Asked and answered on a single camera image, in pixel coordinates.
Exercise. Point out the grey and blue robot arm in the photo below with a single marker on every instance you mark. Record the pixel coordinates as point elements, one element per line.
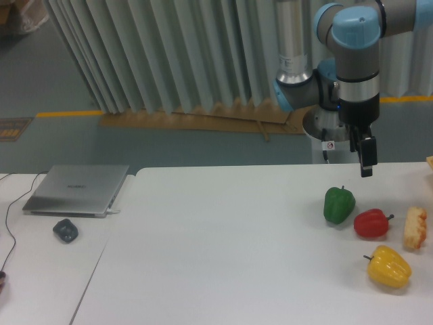
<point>332,60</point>

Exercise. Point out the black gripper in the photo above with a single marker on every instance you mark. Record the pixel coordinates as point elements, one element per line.
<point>361,115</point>

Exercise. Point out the pale green curtain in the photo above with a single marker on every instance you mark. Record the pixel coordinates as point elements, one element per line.
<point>169,55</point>

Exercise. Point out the yellow bell pepper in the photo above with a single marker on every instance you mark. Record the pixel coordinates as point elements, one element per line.
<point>388,268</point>

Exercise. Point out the brown cardboard sheet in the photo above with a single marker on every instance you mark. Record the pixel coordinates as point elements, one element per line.
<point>265,120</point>

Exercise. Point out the green bell pepper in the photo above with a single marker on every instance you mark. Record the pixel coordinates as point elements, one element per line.
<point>338,204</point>

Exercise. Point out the black computer mouse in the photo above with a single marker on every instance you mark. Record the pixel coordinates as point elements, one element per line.
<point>66,231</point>

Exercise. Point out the wooden basket corner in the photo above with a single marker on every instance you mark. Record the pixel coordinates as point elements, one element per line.
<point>429,161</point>

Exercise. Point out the red bell pepper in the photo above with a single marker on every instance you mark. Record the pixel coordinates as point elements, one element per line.
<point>372,223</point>

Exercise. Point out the silver laptop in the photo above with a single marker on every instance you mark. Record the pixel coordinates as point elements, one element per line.
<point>77,190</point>

